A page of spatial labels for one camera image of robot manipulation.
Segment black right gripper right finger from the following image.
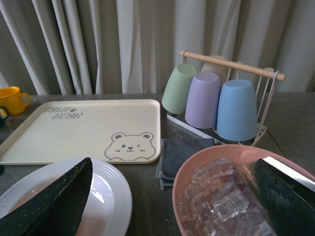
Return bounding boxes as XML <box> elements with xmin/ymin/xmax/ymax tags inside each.
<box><xmin>254</xmin><ymin>159</ymin><xmax>315</xmax><ymax>236</ymax></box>

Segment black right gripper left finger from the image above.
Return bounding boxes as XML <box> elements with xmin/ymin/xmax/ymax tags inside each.
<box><xmin>0</xmin><ymin>158</ymin><xmax>93</xmax><ymax>236</ymax></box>

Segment white ridged plate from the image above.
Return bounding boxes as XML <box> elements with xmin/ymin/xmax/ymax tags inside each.
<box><xmin>0</xmin><ymin>158</ymin><xmax>132</xmax><ymax>236</ymax></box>

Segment pink bowl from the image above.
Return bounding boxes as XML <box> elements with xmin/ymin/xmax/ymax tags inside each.
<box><xmin>172</xmin><ymin>145</ymin><xmax>315</xmax><ymax>236</ymax></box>

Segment clear plastic ice cubes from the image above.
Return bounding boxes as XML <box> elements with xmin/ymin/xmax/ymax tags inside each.
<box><xmin>178</xmin><ymin>157</ymin><xmax>275</xmax><ymax>236</ymax></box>

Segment cream bear tray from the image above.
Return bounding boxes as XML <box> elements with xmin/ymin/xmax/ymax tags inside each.
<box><xmin>0</xmin><ymin>99</ymin><xmax>161</xmax><ymax>165</ymax></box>

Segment dark green mug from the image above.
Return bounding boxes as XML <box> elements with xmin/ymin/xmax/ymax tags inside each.
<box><xmin>0</xmin><ymin>106</ymin><xmax>9</xmax><ymax>128</ymax></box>

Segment blue cup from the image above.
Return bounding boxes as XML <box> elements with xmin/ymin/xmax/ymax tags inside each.
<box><xmin>217</xmin><ymin>79</ymin><xmax>257</xmax><ymax>142</ymax></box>

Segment yellow mug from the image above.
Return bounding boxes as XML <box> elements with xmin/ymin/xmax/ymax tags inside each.
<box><xmin>0</xmin><ymin>87</ymin><xmax>31</xmax><ymax>116</ymax></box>

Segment purple cup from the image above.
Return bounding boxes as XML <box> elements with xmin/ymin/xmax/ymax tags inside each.
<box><xmin>185</xmin><ymin>72</ymin><xmax>221</xmax><ymax>129</ymax></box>

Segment grey folded cloth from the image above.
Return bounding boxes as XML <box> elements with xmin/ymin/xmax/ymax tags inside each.
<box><xmin>156</xmin><ymin>138</ymin><xmax>215</xmax><ymax>191</ymax></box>

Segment beige cup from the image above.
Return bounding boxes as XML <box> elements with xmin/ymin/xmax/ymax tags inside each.
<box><xmin>201</xmin><ymin>62</ymin><xmax>229</xmax><ymax>85</ymax></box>

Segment green cup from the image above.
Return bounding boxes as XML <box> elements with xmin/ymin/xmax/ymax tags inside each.
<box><xmin>162</xmin><ymin>63</ymin><xmax>197</xmax><ymax>115</ymax></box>

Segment white curtain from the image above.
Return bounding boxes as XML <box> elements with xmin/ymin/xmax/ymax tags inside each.
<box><xmin>0</xmin><ymin>0</ymin><xmax>315</xmax><ymax>95</ymax></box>

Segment white wire cup rack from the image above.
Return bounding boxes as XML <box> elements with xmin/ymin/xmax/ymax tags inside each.
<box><xmin>167</xmin><ymin>50</ymin><xmax>285</xmax><ymax>147</ymax></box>

